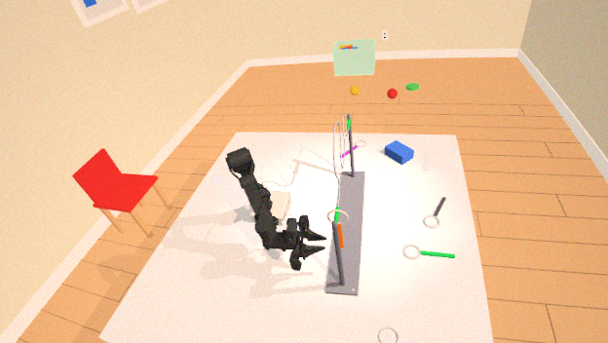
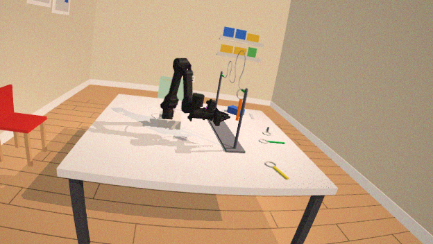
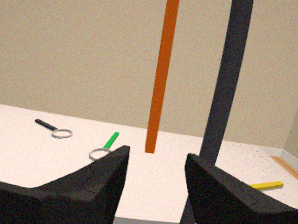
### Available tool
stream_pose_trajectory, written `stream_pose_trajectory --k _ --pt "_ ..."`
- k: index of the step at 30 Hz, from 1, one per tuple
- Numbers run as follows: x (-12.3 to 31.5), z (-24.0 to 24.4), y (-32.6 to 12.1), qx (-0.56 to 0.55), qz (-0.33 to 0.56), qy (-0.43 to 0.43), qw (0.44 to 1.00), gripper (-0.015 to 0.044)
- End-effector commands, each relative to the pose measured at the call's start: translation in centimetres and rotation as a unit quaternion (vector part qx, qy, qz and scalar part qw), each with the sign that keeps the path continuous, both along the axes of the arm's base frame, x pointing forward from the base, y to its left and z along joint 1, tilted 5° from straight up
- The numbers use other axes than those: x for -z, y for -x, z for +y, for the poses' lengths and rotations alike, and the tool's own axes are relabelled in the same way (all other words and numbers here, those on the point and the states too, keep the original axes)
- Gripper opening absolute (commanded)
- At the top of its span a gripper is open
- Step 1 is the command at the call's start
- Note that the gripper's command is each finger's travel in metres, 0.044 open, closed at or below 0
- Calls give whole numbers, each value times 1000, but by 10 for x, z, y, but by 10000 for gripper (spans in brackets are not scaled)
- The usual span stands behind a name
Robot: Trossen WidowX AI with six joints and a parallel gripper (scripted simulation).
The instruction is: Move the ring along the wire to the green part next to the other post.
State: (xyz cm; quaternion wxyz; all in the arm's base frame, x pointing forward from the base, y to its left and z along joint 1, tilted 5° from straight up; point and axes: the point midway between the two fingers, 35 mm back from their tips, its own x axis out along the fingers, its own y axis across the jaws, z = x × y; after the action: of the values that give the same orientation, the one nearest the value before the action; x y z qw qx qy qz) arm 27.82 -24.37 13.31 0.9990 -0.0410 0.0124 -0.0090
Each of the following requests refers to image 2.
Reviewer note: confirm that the blue rectangular block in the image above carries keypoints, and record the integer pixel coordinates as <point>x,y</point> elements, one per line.
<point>232,109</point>

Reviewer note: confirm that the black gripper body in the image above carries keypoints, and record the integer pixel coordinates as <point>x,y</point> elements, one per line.
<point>213,116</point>

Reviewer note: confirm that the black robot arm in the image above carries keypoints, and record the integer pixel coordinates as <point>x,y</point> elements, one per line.
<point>191,102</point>

